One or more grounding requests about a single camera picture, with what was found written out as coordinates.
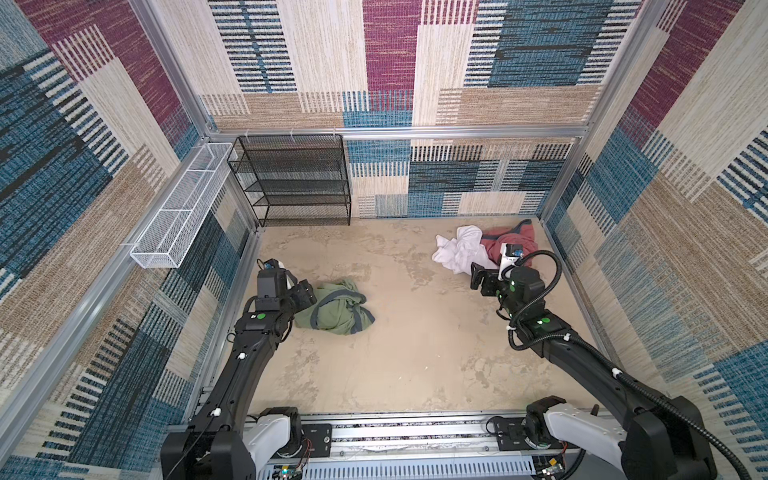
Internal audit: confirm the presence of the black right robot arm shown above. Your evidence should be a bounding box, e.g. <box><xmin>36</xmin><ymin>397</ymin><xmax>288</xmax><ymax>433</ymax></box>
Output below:
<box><xmin>470</xmin><ymin>263</ymin><xmax>718</xmax><ymax>479</ymax></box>

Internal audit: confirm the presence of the green cloth with grey trim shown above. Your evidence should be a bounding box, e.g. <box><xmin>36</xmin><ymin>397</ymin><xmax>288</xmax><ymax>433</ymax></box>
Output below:
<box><xmin>294</xmin><ymin>279</ymin><xmax>376</xmax><ymax>335</ymax></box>

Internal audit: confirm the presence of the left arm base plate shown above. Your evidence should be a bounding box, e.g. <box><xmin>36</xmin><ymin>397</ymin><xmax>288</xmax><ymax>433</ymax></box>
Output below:
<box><xmin>271</xmin><ymin>423</ymin><xmax>333</xmax><ymax>461</ymax></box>

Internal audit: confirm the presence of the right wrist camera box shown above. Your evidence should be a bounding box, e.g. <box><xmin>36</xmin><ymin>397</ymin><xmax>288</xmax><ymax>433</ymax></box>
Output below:
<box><xmin>498</xmin><ymin>243</ymin><xmax>524</xmax><ymax>281</ymax></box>

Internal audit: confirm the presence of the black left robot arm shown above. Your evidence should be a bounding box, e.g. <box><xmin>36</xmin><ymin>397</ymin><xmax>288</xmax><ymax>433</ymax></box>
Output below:
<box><xmin>161</xmin><ymin>259</ymin><xmax>317</xmax><ymax>479</ymax></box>

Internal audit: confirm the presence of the red cloth with grey trim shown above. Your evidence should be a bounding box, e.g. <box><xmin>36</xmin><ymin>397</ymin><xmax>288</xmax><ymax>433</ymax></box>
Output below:
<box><xmin>480</xmin><ymin>219</ymin><xmax>539</xmax><ymax>266</ymax></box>

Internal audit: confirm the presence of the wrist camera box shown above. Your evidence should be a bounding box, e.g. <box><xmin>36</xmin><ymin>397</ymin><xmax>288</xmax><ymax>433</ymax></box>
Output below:
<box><xmin>258</xmin><ymin>259</ymin><xmax>285</xmax><ymax>270</ymax></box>
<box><xmin>498</xmin><ymin>243</ymin><xmax>524</xmax><ymax>281</ymax></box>

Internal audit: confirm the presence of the black corrugated cable conduit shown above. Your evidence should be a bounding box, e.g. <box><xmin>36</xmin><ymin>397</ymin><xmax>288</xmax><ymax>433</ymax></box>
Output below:
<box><xmin>499</xmin><ymin>249</ymin><xmax>754</xmax><ymax>480</ymax></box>

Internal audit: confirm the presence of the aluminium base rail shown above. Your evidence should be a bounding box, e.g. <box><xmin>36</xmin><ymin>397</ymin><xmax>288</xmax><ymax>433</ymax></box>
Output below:
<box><xmin>251</xmin><ymin>410</ymin><xmax>661</xmax><ymax>464</ymax></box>

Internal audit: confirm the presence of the white cloth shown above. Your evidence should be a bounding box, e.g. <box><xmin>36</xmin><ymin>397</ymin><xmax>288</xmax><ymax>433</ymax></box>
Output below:
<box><xmin>432</xmin><ymin>225</ymin><xmax>498</xmax><ymax>275</ymax></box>

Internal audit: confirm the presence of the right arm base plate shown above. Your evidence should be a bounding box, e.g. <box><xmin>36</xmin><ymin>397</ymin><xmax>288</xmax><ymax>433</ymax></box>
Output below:
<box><xmin>484</xmin><ymin>415</ymin><xmax>579</xmax><ymax>453</ymax></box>

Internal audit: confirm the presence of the white slotted cable duct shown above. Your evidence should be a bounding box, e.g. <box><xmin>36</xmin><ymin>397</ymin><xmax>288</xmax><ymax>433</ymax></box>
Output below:
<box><xmin>258</xmin><ymin>456</ymin><xmax>536</xmax><ymax>479</ymax></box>

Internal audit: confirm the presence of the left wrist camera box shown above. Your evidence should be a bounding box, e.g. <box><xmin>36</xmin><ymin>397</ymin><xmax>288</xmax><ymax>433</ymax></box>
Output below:
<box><xmin>258</xmin><ymin>259</ymin><xmax>285</xmax><ymax>270</ymax></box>

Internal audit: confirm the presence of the white wire mesh basket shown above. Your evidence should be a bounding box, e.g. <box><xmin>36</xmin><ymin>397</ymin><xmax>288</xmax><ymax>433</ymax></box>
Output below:
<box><xmin>130</xmin><ymin>143</ymin><xmax>234</xmax><ymax>269</ymax></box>

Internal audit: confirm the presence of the black wire shelf rack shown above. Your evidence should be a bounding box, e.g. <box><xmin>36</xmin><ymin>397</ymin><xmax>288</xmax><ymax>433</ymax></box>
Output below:
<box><xmin>229</xmin><ymin>134</ymin><xmax>352</xmax><ymax>227</ymax></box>

